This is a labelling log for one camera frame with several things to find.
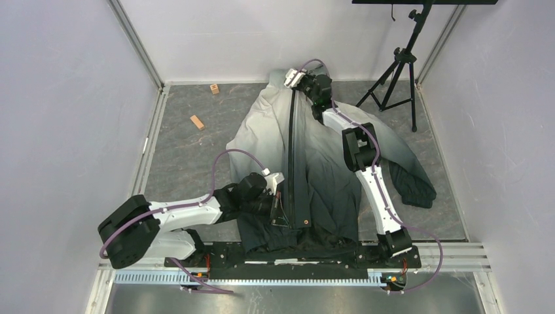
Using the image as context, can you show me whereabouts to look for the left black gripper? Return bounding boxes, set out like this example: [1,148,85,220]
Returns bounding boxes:
[242,191,289,228]

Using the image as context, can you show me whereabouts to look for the grey to black gradient jacket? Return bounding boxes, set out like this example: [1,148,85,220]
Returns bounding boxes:
[226,69,437,254]

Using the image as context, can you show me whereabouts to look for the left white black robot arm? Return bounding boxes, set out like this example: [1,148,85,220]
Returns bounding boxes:
[98,169,285,269]

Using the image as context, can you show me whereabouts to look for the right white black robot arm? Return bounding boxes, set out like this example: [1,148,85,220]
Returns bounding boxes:
[292,71,412,267]

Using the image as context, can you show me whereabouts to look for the small wooden cube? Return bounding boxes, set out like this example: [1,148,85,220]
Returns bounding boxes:
[209,84,220,95]

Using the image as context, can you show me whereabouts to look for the long wooden block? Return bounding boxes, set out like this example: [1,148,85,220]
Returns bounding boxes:
[190,115,206,130]

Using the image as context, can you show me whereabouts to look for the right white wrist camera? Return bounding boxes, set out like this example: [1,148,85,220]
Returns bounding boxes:
[283,68,306,89]

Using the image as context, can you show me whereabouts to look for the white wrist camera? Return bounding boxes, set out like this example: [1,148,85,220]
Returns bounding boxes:
[262,168,285,195]
[283,68,306,89]

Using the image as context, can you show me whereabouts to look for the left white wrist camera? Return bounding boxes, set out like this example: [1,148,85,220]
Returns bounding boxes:
[262,168,285,195]

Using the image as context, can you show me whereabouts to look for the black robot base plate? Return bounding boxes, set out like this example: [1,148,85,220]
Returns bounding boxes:
[179,242,422,279]

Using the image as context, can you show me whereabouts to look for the black camera tripod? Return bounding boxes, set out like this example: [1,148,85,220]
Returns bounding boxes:
[352,0,497,132]

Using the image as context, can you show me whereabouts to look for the white toothed cable rail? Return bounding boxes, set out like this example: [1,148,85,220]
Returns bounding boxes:
[113,271,408,288]

